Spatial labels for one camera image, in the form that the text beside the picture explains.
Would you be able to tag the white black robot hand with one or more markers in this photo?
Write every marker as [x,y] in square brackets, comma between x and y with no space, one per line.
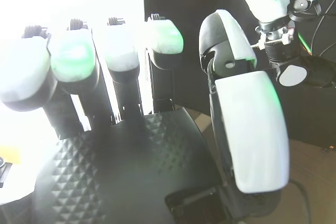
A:
[136,171]

